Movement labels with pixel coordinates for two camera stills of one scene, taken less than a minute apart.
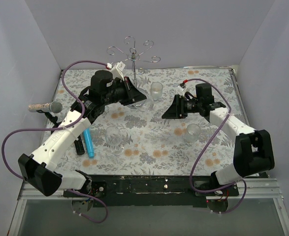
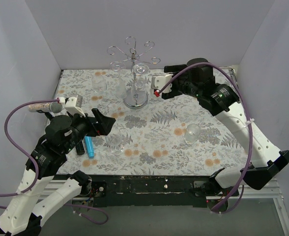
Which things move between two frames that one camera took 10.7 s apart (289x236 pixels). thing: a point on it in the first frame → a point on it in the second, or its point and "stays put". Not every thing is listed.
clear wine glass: [145, 105] → [140, 95]
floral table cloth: [134, 140] stays put
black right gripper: [180, 107] → [173, 82]
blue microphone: [87, 135] stays put
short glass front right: [193, 131] stays put
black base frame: [142, 190] stays put
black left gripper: [128, 89] → [95, 125]
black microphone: [80, 146] stays put
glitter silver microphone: [54, 106] stays put
